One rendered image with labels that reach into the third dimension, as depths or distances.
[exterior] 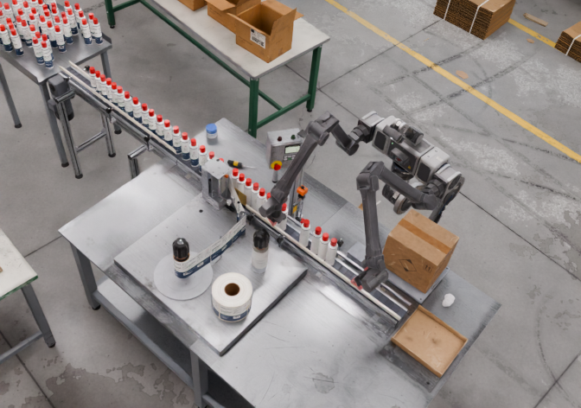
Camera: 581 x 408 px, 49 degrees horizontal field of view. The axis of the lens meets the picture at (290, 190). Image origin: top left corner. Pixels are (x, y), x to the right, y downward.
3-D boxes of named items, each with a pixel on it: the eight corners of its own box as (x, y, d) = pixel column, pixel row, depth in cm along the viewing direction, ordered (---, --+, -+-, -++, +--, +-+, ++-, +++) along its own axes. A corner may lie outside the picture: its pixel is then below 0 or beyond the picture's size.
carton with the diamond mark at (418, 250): (379, 263, 353) (387, 234, 332) (401, 237, 366) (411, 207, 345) (424, 294, 342) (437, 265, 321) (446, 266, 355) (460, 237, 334)
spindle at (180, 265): (170, 274, 333) (167, 242, 311) (183, 264, 338) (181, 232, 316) (182, 284, 329) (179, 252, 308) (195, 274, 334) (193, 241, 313)
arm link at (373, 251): (379, 174, 283) (363, 174, 291) (370, 176, 279) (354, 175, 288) (387, 268, 288) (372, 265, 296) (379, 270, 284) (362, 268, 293)
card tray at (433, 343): (390, 340, 324) (392, 336, 321) (418, 308, 338) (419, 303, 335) (439, 378, 312) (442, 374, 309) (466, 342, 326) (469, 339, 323)
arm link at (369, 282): (383, 258, 286) (370, 256, 293) (366, 272, 281) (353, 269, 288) (392, 280, 290) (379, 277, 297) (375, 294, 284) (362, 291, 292)
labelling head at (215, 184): (201, 197, 370) (200, 167, 351) (217, 185, 377) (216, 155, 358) (218, 210, 365) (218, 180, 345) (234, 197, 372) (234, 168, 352)
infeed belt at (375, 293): (177, 162, 392) (177, 158, 389) (188, 156, 397) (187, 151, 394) (397, 325, 329) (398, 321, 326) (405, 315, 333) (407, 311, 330)
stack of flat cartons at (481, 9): (431, 13, 675) (438, -14, 650) (458, -5, 703) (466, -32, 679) (483, 41, 649) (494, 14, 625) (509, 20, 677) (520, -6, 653)
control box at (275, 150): (264, 157, 339) (266, 131, 325) (296, 153, 343) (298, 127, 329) (269, 171, 333) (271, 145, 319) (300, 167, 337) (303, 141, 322)
